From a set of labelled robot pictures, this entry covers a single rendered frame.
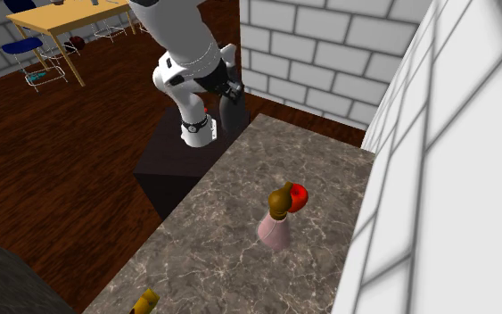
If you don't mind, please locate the pink bottle with brown top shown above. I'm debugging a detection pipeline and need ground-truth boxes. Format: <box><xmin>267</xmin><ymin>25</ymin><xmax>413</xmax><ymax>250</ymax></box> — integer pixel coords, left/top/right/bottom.
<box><xmin>256</xmin><ymin>181</ymin><xmax>294</xmax><ymax>252</ymax></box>

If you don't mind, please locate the blue wire-legged chair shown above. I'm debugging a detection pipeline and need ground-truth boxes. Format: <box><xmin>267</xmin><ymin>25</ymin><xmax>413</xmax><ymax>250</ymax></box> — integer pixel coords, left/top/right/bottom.
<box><xmin>2</xmin><ymin>0</ymin><xmax>81</xmax><ymax>61</ymax></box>
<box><xmin>0</xmin><ymin>17</ymin><xmax>69</xmax><ymax>95</ymax></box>

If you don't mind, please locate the light wooden table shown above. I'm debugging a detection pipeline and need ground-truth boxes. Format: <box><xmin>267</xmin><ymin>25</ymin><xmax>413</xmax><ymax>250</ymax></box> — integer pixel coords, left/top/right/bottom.
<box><xmin>5</xmin><ymin>0</ymin><xmax>137</xmax><ymax>87</ymax></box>

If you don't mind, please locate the dark robot stand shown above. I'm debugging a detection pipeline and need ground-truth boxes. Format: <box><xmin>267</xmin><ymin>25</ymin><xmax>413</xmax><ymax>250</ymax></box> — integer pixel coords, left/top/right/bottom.
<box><xmin>132</xmin><ymin>105</ymin><xmax>252</xmax><ymax>221</ymax></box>

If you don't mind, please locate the yellow object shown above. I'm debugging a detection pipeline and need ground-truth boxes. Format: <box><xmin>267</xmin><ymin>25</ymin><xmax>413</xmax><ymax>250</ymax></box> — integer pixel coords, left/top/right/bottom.
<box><xmin>128</xmin><ymin>286</ymin><xmax>161</xmax><ymax>314</ymax></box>

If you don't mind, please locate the red apple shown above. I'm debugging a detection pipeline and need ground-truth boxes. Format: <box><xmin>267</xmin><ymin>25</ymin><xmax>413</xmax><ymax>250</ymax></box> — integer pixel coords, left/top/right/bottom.
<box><xmin>286</xmin><ymin>183</ymin><xmax>309</xmax><ymax>214</ymax></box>

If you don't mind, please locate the dark grey speckled block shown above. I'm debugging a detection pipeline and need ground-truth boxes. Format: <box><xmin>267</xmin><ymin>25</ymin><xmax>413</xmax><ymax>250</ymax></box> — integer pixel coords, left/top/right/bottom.
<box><xmin>0</xmin><ymin>234</ymin><xmax>77</xmax><ymax>314</ymax></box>

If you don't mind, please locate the dark red ball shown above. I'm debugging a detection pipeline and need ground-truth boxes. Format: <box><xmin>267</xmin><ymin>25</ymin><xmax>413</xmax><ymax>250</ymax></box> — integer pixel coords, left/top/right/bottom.
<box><xmin>62</xmin><ymin>36</ymin><xmax>86</xmax><ymax>54</ymax></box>

